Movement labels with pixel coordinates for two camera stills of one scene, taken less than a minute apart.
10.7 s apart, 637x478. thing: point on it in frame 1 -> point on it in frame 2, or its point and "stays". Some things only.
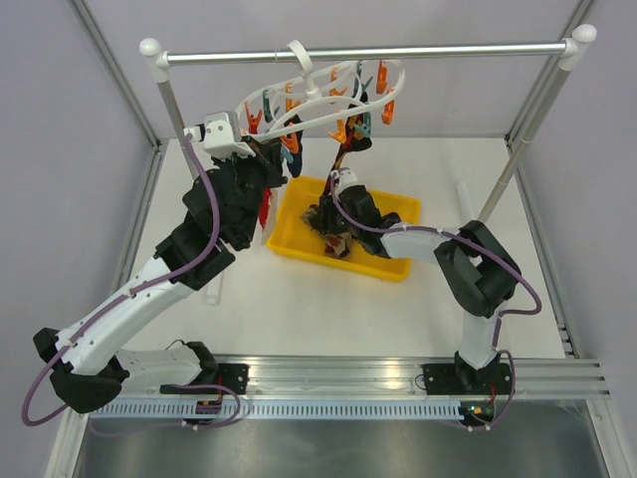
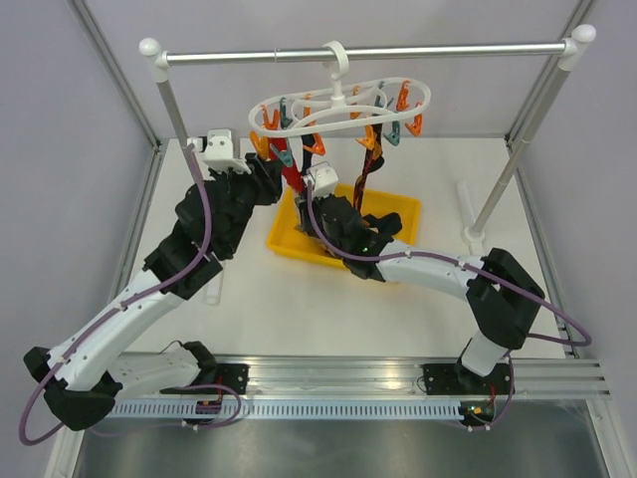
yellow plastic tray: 291,237 stays
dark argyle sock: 324,217 -> 373,161
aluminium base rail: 375,376 stays
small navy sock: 297,163 -> 307,139
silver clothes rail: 573,47 stays
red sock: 265,206 -> 292,175
